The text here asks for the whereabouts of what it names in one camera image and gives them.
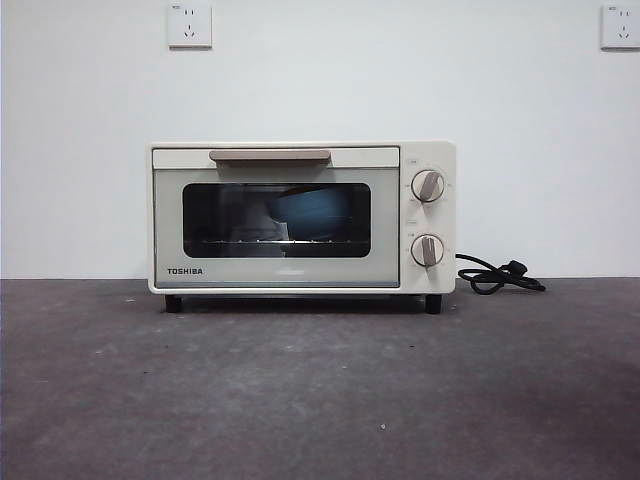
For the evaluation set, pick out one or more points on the blue ribbed bowl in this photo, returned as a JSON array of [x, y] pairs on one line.
[[312, 215]]

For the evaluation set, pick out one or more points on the cream Toshiba toaster oven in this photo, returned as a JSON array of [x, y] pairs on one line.
[[431, 220]]

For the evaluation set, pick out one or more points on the oven door with glass window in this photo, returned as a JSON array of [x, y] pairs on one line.
[[169, 225]]

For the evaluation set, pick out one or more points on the oven timer knob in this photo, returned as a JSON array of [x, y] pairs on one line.
[[427, 250]]

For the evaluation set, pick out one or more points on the oven temperature knob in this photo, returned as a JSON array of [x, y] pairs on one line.
[[429, 186]]

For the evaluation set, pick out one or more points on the white wall socket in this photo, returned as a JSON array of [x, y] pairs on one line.
[[190, 26], [622, 27]]

